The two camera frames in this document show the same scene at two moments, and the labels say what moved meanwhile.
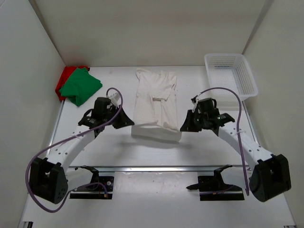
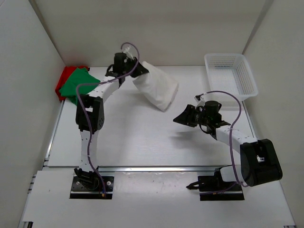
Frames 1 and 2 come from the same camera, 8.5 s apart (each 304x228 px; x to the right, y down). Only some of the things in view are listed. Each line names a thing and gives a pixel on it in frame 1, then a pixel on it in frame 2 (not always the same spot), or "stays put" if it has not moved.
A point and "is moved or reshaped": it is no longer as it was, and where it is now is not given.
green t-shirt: (81, 84) stays put
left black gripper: (124, 120) -> (139, 70)
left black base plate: (95, 191) stays put
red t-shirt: (68, 71) stays put
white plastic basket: (231, 71) stays put
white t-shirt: (156, 115) is moved or reshaped
